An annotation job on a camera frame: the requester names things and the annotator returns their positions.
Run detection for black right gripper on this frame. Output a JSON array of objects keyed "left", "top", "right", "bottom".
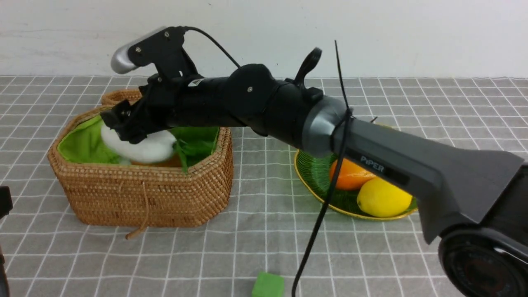
[{"left": 100, "top": 74, "right": 206, "bottom": 144}]

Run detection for white radish green leaves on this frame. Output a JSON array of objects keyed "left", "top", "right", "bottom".
[{"left": 101, "top": 125, "right": 219, "bottom": 172}]

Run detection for orange mango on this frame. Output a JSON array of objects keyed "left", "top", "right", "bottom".
[{"left": 335, "top": 159, "right": 376, "bottom": 191}]

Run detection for yellow lemon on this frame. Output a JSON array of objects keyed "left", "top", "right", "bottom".
[{"left": 356, "top": 177, "right": 413, "bottom": 218}]

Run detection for brown potato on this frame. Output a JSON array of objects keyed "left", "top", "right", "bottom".
[{"left": 130, "top": 154, "right": 182, "bottom": 167}]

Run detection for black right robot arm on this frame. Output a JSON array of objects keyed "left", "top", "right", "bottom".
[{"left": 101, "top": 48, "right": 527, "bottom": 297}]

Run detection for woven rattan basket lid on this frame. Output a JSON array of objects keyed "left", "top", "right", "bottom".
[{"left": 101, "top": 89, "right": 143, "bottom": 106}]

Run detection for woven rattan basket green lining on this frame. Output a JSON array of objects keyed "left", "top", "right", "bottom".
[{"left": 47, "top": 105, "right": 234, "bottom": 228}]

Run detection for grey checked tablecloth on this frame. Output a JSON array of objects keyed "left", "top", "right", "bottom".
[{"left": 0, "top": 76, "right": 527, "bottom": 297}]

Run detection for green leaf-shaped glass plate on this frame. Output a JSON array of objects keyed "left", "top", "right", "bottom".
[{"left": 294, "top": 150, "right": 417, "bottom": 222}]

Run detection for green foam cube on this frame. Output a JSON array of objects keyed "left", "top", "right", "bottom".
[{"left": 251, "top": 271, "right": 285, "bottom": 297}]

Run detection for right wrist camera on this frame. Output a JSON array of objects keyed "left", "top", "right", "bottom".
[{"left": 111, "top": 26, "right": 200, "bottom": 80}]

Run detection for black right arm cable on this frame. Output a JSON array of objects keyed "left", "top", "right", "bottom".
[{"left": 184, "top": 26, "right": 380, "bottom": 297}]

